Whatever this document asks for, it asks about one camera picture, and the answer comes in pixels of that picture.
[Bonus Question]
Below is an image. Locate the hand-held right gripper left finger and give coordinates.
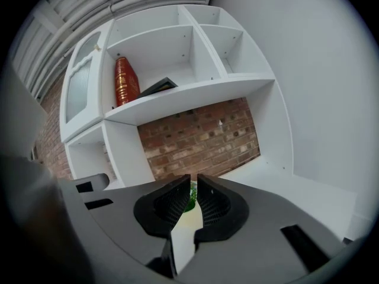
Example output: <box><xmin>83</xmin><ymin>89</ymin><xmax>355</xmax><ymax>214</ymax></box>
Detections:
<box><xmin>59</xmin><ymin>175</ymin><xmax>192</xmax><ymax>279</ymax></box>

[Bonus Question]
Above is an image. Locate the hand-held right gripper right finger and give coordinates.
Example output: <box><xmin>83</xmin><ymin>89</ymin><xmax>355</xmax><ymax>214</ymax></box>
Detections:
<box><xmin>177</xmin><ymin>173</ymin><xmax>352</xmax><ymax>284</ymax></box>

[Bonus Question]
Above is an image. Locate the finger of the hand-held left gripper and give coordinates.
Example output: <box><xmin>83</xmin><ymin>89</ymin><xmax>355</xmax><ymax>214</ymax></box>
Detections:
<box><xmin>70</xmin><ymin>173</ymin><xmax>110</xmax><ymax>193</ymax></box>

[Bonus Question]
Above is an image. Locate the dark picture frame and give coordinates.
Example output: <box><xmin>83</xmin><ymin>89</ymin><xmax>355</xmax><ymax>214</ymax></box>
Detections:
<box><xmin>136</xmin><ymin>77</ymin><xmax>178</xmax><ymax>99</ymax></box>

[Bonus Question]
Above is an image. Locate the white desk with shelving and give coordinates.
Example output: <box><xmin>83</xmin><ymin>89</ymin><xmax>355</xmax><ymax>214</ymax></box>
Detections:
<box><xmin>59</xmin><ymin>4</ymin><xmax>359</xmax><ymax>248</ymax></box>

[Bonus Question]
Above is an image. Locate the small green potted plant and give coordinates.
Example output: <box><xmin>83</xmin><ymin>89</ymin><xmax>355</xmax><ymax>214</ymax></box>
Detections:
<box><xmin>182</xmin><ymin>180</ymin><xmax>204</xmax><ymax>229</ymax></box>

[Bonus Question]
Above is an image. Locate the ribbed glass cabinet door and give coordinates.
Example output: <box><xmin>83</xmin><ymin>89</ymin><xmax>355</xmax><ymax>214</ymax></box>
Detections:
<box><xmin>60</xmin><ymin>30</ymin><xmax>103</xmax><ymax>143</ymax></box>

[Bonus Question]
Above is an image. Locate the red hardcover book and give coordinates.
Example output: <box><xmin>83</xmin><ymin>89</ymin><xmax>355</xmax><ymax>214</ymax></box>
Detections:
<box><xmin>114</xmin><ymin>57</ymin><xmax>141</xmax><ymax>108</ymax></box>

